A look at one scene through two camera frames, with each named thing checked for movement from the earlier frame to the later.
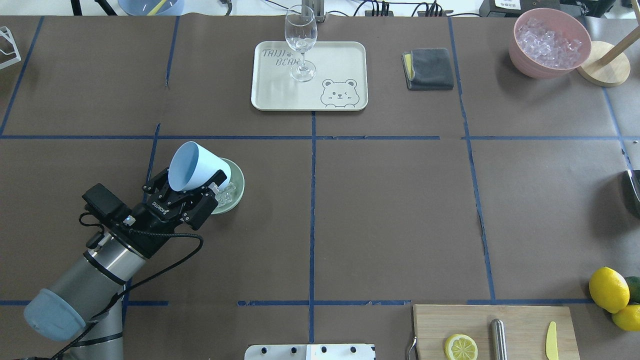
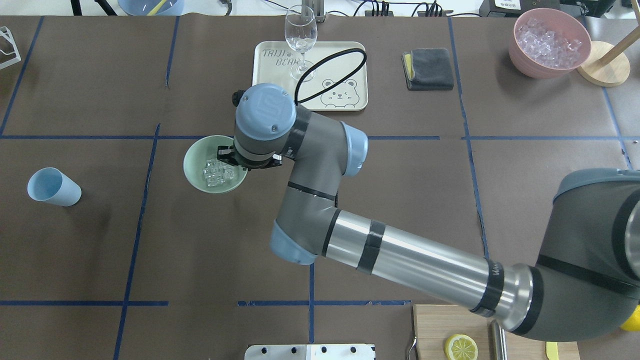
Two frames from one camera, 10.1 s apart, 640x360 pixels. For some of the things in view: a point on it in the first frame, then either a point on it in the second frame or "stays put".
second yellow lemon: [628, 317] stays put
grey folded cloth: [432, 69] stays put
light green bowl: [237, 178] → [206, 172]
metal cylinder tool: [498, 350] stays put
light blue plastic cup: [191, 165] → [52, 185]
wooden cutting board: [527, 328] stays put
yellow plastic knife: [551, 346] stays put
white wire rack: [5, 32] stays put
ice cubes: [223, 197] → [216, 172]
